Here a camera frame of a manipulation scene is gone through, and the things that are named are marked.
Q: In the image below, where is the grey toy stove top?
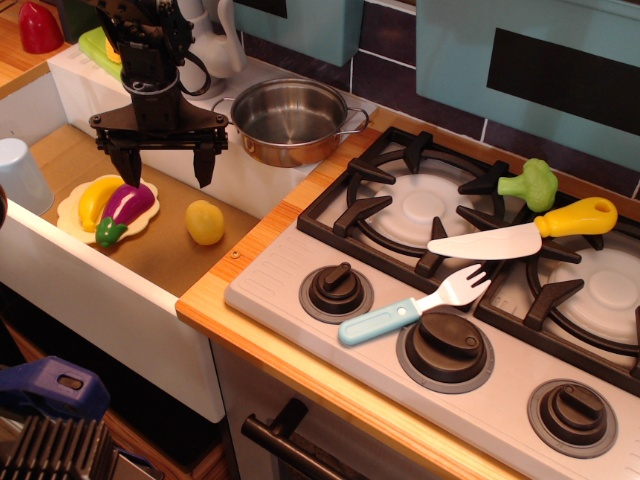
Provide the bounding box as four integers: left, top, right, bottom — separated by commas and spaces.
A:
223, 126, 640, 480

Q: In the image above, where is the teal wall cabinet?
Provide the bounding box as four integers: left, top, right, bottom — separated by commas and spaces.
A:
235, 1, 364, 66
416, 1, 639, 170

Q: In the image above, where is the black burner grate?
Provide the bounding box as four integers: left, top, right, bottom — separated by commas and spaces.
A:
297, 127, 535, 293
475, 219, 639, 395

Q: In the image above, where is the green cutting board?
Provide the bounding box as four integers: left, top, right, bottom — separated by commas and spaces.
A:
78, 27, 122, 81

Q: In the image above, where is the yellow toy banana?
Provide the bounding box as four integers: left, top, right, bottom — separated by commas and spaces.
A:
77, 176, 124, 232

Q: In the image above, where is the black left stove knob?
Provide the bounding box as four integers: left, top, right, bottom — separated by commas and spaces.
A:
299, 262, 374, 325

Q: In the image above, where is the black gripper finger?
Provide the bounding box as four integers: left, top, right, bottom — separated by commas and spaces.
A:
109, 148, 142, 188
193, 144, 216, 188

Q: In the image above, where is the grey toy faucet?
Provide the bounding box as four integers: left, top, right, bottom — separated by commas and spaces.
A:
178, 0, 248, 99

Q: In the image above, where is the yellow-handled toy knife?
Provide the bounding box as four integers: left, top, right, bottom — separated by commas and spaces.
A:
427, 197, 618, 260

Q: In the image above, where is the white toy sink basin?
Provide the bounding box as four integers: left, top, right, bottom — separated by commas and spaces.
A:
0, 43, 321, 424

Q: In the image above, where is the green toy broccoli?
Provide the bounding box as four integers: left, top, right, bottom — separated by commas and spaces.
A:
497, 158, 559, 213

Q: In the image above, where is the black middle stove knob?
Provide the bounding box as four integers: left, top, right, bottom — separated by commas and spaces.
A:
396, 313, 495, 394

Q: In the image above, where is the cream flower-shaped plate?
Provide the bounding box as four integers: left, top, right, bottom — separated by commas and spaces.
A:
56, 180, 160, 247

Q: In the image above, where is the yellow toy potato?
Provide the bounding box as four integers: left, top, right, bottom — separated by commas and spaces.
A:
185, 200, 225, 246

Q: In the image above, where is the light blue plastic cup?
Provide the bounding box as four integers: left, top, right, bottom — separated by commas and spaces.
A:
1, 138, 54, 215

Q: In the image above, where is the black ribbed heat sink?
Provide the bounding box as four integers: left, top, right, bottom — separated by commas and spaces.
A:
1, 416, 118, 479

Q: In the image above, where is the purple toy eggplant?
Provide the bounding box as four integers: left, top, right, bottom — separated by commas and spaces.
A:
95, 184, 156, 247

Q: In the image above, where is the yellow toy corn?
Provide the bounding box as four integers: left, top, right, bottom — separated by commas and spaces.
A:
104, 39, 122, 64

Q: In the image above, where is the black right burner grate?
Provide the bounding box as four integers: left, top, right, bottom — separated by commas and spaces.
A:
475, 219, 639, 395

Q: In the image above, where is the blue clamp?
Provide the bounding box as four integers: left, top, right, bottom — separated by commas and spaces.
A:
1, 356, 111, 421

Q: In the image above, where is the teal left wall cabinet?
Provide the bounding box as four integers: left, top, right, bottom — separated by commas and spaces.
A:
235, 1, 364, 66

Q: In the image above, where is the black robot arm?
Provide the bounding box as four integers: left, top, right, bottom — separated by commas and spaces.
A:
89, 1, 228, 187

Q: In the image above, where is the black stove knob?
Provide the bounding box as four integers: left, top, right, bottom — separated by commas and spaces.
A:
527, 379, 618, 459
396, 313, 495, 394
299, 262, 374, 325

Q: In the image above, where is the black oven door handle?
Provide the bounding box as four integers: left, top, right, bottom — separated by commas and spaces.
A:
241, 398, 347, 480

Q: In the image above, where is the teal right wall cabinet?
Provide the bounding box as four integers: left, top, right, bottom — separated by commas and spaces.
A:
416, 1, 639, 170

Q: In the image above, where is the blue-handled toy fork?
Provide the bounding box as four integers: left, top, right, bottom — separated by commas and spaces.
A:
338, 264, 491, 346

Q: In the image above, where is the black right stove knob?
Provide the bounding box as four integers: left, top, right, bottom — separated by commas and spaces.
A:
527, 379, 618, 459

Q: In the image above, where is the stainless steel pot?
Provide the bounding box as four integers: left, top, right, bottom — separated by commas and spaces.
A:
212, 78, 370, 168

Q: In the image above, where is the black left burner grate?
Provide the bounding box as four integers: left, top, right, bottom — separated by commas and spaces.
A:
297, 127, 535, 293

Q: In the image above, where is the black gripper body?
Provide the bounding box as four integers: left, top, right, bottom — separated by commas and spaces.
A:
89, 75, 228, 154

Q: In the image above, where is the red plastic cup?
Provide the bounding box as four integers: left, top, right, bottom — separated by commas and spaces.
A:
18, 1, 64, 54

